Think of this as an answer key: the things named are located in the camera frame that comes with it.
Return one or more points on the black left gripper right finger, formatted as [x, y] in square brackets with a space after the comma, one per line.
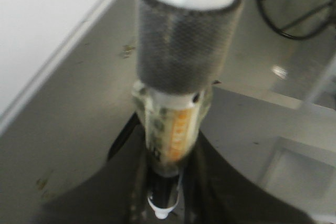
[233, 146]

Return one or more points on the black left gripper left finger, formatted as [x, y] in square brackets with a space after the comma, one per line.
[115, 194]

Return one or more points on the white marker with black grip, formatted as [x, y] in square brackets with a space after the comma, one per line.
[181, 49]

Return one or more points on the white whiteboard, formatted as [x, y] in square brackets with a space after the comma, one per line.
[36, 37]

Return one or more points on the black wire stool base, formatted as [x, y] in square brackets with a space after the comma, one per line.
[297, 19]

